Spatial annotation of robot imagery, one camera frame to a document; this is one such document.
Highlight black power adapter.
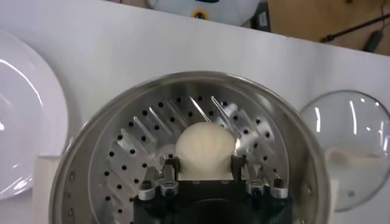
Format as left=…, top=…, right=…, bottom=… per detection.
left=362, top=30, right=385, bottom=52

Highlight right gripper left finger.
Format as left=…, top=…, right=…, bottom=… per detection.
left=137, top=155, right=180, bottom=201

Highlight round glass pot lid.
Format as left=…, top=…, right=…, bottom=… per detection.
left=300, top=89, right=390, bottom=213

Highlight white round plate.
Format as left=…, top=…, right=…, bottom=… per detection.
left=0, top=29, right=69, bottom=201

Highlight white steamed baozi bun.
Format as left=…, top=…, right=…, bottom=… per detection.
left=175, top=121, right=237, bottom=181

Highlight perforated stainless steamer basket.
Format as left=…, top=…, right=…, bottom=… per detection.
left=48, top=70, right=333, bottom=224

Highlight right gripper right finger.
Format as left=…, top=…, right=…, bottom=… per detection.
left=230, top=155, right=289, bottom=200

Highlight thin black floor cable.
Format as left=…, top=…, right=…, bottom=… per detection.
left=319, top=13, right=390, bottom=43

